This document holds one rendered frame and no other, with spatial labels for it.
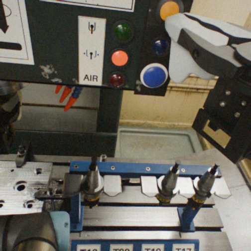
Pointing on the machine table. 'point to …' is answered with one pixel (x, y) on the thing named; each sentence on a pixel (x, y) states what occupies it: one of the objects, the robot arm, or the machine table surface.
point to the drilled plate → (25, 172)
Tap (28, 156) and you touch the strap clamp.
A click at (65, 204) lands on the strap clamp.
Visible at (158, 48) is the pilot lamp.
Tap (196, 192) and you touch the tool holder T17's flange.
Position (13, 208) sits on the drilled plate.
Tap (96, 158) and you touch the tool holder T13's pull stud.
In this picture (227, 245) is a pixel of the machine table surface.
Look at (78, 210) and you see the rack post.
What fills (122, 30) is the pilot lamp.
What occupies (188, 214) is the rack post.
